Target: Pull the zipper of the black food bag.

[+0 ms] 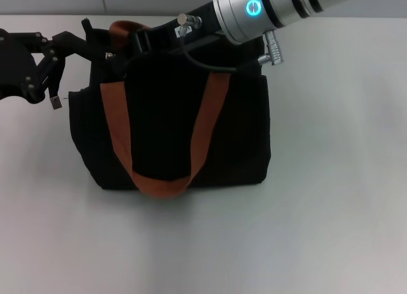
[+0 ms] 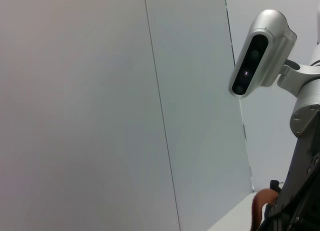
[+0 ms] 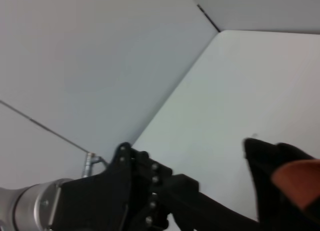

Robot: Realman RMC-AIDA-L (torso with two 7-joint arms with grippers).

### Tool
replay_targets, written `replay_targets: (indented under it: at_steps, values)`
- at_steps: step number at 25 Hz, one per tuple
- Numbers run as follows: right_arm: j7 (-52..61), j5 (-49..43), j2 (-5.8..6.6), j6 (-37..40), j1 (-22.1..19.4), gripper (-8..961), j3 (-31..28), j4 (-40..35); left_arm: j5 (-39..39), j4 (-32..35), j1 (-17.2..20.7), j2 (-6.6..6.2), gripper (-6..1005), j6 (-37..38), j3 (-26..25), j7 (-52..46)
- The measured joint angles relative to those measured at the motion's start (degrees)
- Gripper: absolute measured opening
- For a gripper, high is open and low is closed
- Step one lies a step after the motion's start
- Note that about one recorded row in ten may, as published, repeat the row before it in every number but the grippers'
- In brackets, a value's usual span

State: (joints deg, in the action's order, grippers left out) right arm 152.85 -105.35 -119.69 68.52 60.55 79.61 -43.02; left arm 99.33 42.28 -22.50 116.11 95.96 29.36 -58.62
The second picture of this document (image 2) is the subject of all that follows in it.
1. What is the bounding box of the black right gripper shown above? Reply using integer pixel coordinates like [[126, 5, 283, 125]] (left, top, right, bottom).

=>
[[258, 112, 320, 231]]

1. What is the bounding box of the black bag with orange handles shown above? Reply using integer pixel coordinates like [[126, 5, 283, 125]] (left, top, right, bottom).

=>
[[250, 179, 281, 231]]

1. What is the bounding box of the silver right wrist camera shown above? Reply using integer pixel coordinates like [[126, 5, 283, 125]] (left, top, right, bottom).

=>
[[227, 8, 299, 100]]

